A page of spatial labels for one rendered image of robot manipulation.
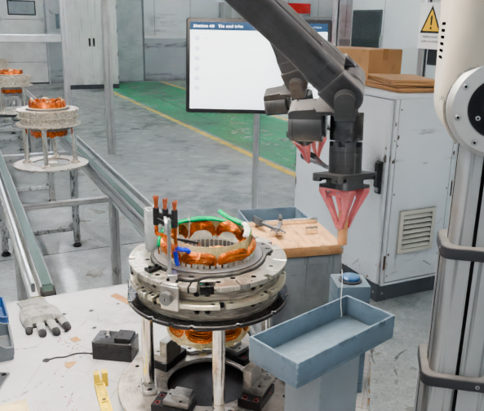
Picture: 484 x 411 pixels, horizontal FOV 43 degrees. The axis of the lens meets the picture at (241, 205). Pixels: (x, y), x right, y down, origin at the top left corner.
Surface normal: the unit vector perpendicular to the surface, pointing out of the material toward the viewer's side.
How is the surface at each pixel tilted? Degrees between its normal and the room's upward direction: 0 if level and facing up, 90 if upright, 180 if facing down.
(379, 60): 90
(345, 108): 115
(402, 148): 90
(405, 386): 0
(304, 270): 90
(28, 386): 0
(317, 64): 103
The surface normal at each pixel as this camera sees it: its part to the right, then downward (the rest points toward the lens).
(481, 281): -0.21, 0.28
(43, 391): 0.02, -0.96
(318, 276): 0.24, 0.29
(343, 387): 0.66, 0.23
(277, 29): -0.16, 0.62
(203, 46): -0.04, 0.17
